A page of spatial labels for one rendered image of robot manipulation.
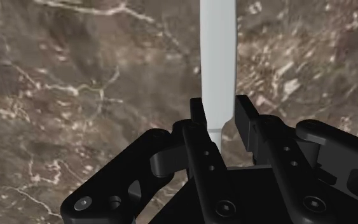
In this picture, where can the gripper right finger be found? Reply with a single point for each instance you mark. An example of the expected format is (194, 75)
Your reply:
(278, 149)

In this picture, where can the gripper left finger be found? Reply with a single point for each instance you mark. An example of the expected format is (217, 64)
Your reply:
(197, 155)

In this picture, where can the white flat-bladed utensil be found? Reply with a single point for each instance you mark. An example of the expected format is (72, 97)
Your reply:
(218, 62)

